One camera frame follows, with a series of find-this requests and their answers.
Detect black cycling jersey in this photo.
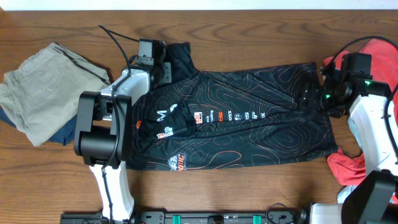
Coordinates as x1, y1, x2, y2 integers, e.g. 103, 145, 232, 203
127, 43, 338, 171

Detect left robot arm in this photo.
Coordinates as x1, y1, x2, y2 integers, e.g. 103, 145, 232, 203
60, 39, 172, 223

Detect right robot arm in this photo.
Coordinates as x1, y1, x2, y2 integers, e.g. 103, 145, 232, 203
299, 53, 397, 223

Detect red shirt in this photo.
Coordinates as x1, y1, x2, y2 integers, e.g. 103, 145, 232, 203
327, 39, 397, 203

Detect light grey garment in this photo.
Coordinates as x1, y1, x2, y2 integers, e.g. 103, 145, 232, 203
336, 118, 362, 203

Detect folded navy garment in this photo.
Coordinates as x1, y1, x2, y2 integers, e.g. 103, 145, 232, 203
1, 108, 76, 146

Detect folded khaki trousers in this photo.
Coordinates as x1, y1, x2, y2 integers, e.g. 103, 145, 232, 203
1, 42, 110, 146

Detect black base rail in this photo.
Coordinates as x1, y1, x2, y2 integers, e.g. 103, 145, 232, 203
60, 203, 310, 224

